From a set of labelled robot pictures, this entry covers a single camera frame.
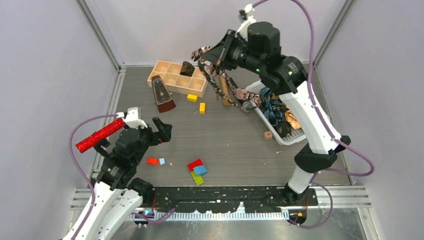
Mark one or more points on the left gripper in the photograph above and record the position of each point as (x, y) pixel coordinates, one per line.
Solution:
(164, 134)

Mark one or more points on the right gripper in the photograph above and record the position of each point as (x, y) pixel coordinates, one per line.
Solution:
(218, 55)

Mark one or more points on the black pink floral tie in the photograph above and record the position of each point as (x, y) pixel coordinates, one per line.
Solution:
(212, 73)

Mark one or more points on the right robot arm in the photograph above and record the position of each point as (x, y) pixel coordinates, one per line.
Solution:
(257, 49)

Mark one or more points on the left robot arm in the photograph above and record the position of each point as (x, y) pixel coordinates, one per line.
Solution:
(116, 193)

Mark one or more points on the orange red small brick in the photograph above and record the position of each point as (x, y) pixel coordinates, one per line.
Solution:
(152, 161)

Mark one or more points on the brown wooden metronome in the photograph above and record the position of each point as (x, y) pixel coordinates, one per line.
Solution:
(162, 97)

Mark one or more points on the red toy brick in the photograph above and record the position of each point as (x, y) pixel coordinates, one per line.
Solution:
(194, 164)

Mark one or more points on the red glitter microphone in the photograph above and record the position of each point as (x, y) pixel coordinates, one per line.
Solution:
(99, 135)

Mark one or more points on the yellow block near tray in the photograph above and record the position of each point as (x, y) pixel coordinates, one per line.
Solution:
(192, 97)

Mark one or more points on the yellow block upright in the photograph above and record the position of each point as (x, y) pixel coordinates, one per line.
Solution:
(202, 108)

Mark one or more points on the dark rolled tie in tray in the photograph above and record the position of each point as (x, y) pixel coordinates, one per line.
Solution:
(187, 69)

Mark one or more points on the blue toy brick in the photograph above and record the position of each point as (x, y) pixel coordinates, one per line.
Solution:
(200, 170)

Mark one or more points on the wooden compartment tray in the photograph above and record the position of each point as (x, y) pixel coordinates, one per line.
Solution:
(169, 72)

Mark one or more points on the yellow green translucent brick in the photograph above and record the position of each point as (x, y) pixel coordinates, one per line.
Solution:
(197, 179)

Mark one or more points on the black microphone silver head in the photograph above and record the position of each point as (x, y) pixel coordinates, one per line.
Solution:
(241, 97)

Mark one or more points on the blue patterned tie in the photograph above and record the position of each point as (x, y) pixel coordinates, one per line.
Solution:
(272, 107)

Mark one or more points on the orange gold tie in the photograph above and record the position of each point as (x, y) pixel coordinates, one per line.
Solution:
(291, 119)

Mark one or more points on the small wooden letter cube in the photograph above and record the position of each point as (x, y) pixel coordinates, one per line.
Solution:
(268, 135)

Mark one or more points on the white plastic basket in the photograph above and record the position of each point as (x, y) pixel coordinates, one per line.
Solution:
(297, 135)

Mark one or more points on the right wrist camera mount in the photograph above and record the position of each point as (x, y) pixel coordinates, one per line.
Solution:
(246, 18)

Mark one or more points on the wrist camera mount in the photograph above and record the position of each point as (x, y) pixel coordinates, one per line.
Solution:
(132, 118)
(246, 18)

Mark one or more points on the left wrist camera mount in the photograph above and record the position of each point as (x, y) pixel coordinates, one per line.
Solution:
(132, 118)

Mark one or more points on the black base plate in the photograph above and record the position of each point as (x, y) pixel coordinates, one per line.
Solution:
(226, 199)

